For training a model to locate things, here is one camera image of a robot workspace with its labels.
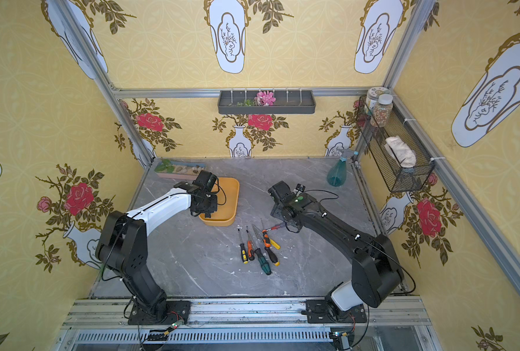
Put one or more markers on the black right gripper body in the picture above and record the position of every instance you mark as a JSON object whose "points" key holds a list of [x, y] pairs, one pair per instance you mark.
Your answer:
{"points": [[279, 210]]}

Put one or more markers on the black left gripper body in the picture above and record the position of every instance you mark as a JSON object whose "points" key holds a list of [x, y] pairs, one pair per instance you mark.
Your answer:
{"points": [[207, 206]]}

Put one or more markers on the yellow plastic storage box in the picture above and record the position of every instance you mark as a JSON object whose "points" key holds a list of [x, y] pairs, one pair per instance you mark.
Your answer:
{"points": [[227, 203]]}

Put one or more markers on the red clear purple screwdriver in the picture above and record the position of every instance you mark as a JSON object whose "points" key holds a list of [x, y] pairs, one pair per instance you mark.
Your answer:
{"points": [[275, 227]]}

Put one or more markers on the large orange black screwdriver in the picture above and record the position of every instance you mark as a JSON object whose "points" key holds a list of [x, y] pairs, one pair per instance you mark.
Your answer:
{"points": [[268, 248]]}

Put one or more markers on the yellow handle screwdriver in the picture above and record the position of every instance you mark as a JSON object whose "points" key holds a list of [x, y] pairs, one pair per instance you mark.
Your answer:
{"points": [[274, 242]]}

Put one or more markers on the small orange black screwdriver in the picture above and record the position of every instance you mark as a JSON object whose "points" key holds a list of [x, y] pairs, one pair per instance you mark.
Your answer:
{"points": [[251, 254]]}

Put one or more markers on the green black screwdriver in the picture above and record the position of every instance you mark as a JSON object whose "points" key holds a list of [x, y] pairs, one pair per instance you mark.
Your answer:
{"points": [[262, 260]]}

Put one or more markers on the black yellow small screwdriver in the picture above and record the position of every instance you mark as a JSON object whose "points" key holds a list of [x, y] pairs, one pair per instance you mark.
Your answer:
{"points": [[243, 251]]}

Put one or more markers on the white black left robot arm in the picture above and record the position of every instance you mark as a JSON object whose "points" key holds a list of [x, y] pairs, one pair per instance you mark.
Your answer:
{"points": [[123, 248]]}

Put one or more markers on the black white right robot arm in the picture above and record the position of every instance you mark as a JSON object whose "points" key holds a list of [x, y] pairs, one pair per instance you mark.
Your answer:
{"points": [[375, 270]]}

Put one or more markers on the teal spray bottle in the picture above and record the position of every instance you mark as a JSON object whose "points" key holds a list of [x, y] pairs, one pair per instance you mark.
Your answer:
{"points": [[337, 175]]}

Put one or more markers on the pink artificial flower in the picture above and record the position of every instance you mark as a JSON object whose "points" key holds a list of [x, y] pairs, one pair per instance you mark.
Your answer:
{"points": [[265, 98]]}

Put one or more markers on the beige cloth bundle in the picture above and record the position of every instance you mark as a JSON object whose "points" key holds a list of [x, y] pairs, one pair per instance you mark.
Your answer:
{"points": [[400, 152]]}

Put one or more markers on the jar with white lid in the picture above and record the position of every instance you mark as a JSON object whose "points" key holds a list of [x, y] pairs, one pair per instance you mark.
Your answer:
{"points": [[382, 110]]}

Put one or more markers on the aluminium corner post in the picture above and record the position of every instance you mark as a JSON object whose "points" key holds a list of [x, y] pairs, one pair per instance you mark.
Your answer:
{"points": [[72, 27]]}

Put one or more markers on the grey wall shelf tray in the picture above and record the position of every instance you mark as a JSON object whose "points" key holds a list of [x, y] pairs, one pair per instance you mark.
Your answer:
{"points": [[289, 101]]}

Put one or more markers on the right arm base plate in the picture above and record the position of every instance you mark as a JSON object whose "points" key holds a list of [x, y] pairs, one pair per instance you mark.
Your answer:
{"points": [[320, 311]]}

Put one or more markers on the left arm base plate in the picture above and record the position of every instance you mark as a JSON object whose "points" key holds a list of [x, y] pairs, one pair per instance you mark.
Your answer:
{"points": [[165, 313]]}

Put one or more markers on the black wire wall basket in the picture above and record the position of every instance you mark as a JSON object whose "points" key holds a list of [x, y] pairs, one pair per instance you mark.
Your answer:
{"points": [[372, 141]]}

